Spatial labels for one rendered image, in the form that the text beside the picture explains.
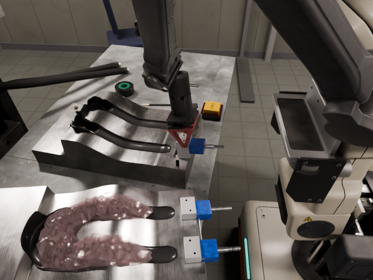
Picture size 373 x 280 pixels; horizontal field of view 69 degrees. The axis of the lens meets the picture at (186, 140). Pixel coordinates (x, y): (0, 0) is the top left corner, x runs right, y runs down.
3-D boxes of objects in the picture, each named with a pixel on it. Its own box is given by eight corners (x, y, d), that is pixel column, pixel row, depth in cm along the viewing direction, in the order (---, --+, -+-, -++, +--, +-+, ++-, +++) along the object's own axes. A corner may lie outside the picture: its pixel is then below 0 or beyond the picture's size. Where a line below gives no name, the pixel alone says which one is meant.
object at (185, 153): (225, 149, 80) (224, 134, 77) (223, 160, 76) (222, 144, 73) (182, 148, 83) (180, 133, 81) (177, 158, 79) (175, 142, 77)
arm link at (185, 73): (177, 75, 64) (192, 68, 67) (156, 71, 68) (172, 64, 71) (181, 103, 67) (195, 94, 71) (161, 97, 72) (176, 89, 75)
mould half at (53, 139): (201, 133, 101) (202, 103, 92) (185, 189, 82) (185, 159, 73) (77, 114, 109) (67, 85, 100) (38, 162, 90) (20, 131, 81)
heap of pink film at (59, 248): (152, 201, 73) (150, 183, 67) (152, 270, 60) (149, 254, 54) (53, 208, 71) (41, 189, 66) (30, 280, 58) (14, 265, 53)
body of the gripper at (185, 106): (166, 127, 71) (161, 101, 67) (176, 109, 79) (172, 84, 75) (190, 127, 69) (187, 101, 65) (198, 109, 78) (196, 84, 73)
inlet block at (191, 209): (228, 205, 75) (230, 194, 71) (232, 221, 72) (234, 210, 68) (180, 209, 74) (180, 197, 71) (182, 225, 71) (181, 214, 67)
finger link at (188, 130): (171, 151, 76) (165, 122, 71) (177, 137, 81) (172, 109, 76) (195, 153, 74) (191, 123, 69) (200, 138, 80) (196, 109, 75)
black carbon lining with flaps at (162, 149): (181, 126, 93) (180, 104, 86) (168, 161, 81) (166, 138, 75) (86, 113, 98) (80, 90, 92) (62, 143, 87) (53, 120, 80)
